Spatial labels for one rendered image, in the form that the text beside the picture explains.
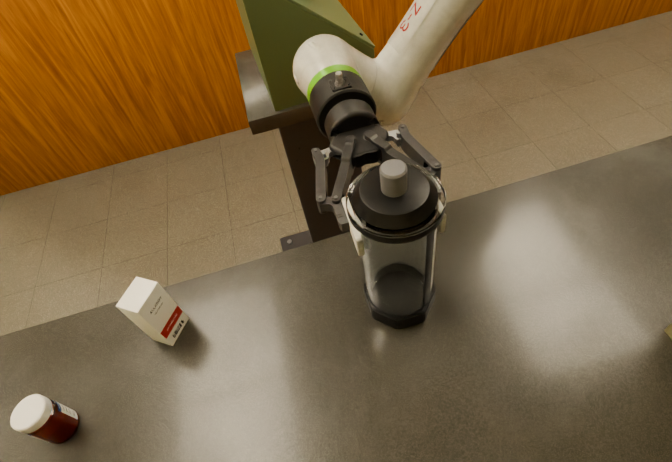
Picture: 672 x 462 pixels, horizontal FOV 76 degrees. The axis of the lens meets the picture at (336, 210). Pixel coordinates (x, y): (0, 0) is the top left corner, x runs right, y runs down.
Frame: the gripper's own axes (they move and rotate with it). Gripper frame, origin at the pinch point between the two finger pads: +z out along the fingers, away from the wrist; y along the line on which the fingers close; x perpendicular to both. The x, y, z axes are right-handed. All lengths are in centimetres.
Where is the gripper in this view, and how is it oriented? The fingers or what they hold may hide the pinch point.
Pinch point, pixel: (394, 221)
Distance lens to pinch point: 50.7
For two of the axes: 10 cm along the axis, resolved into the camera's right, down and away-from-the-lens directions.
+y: 9.6, -2.7, 0.7
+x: 1.3, 6.3, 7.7
